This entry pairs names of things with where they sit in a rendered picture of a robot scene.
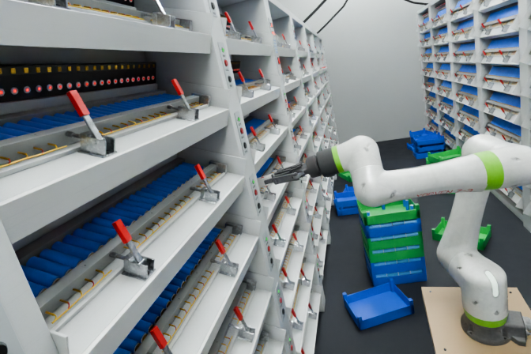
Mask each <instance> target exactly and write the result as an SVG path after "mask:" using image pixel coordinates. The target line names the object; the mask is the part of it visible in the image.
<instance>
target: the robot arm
mask: <svg viewBox="0 0 531 354"><path fill-rule="evenodd" d="M305 162H306V163H305V164H303V163H302V162H299V163H298V164H294V165H292V166H290V167H287V168H283V169H281V170H278V171H277V172H275V173H274V174H270V175H265V176H262V177H264V178H262V177H259V178H257V180H258V186H259V188H260V187H263V186H268V185H270V184H275V185H277V184H281V183H287V182H291V181H298V180H299V178H302V177H304V176H305V175H307V174H308V175H310V177H311V178H316V177H319V176H321V175H323V176H324V177H327V178H329V177H330V178H331V180H333V179H334V178H333V177H334V176H335V175H336V174H339V173H342V172H345V171H350V174H351V177H352V184H353V189H354V194H355V196H356V198H357V200H358V201H359V202H360V203H361V204H363V205H365V206H368V207H378V206H380V205H385V204H389V203H392V202H396V201H401V200H405V199H410V198H418V197H423V196H428V195H434V194H448V193H456V194H455V198H454V203H453V207H452V210H451V213H450V217H449V220H448V222H447V225H446V229H445V231H444V233H443V235H442V238H441V240H440V243H439V245H438V247H437V258H438V260H439V262H440V263H441V265H442V266H443V267H444V268H445V270H446V271H447V272H448V273H449V274H450V275H451V276H452V278H453V279H454V280H455V281H456V282H457V283H458V285H459V286H460V287H461V300H462V306H463V308H464V310H465V312H464V314H463V315H462V316H461V327H462V329H463V330H464V332H465V333H466V334H467V335H468V336H469V337H471V338H472V339H473V340H474V341H477V342H479V343H481V344H484V345H491V346H500V345H505V344H507V343H509V342H510V341H513V342H514V343H515V344H517V345H520V346H525V347H526V340H527V339H528V338H527V336H529V335H531V332H528V331H531V319H530V318H528V317H526V316H525V317H524V316H522V313H521V312H520V311H509V310H508V291H507V275H506V273H505V272H504V270H503V269H502V268H501V267H500V266H499V265H497V264H495V263H494V262H493V261H491V260H489V259H487V258H486V257H484V256H483V255H482V254H481V253H480V252H479V251H478V250H477V245H478V239H479V234H480V226H481V221H482V218H483V215H484V209H485V206H486V203H487V200H488V195H489V193H490V190H496V189H503V188H510V187H516V186H526V185H529V184H531V148H530V147H528V146H524V145H517V144H513V143H509V142H506V141H503V140H500V139H498V138H497V137H494V136H491V135H488V134H478V135H475V136H473V137H471V138H469V139H468V140H467V141H466V142H465V143H464V145H463V146H462V149H461V156H459V157H456V158H453V159H450V160H444V161H441V162H438V163H433V164H427V165H422V166H418V167H413V168H402V169H396V170H392V171H385V170H384V169H383V167H382V161H381V157H380V154H379V150H378V146H377V144H376V142H375V141H374V140H373V139H371V138H370V137H367V136H356V137H354V138H352V139H350V140H348V141H346V142H344V143H342V144H339V145H335V146H333V147H330V148H328V149H323V148H321V150H320V151H317V152H316V155H313V156H309V157H307V158H306V159H305ZM527 330H528V331H527Z"/></svg>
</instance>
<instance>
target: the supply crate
mask: <svg viewBox="0 0 531 354"><path fill-rule="evenodd" d="M356 200H357V199H356ZM408 200H409V210H406V208H405V207H404V205H403V200H401V201H396V202H392V203H389V204H385V209H382V206H381V205H380V206H378V207H368V206H365V205H363V204H361V203H360V202H359V201H358V200H357V206H358V211H359V214H360V216H361V218H362V221H363V223H364V225H365V226H368V225H374V224H385V223H389V222H395V221H401V220H411V219H417V218H420V206H419V204H418V203H417V204H415V203H414V202H413V201H412V200H411V199H408ZM410 205H413V208H414V209H412V210H410ZM367 211H370V216H369V217H368V216H367Z"/></svg>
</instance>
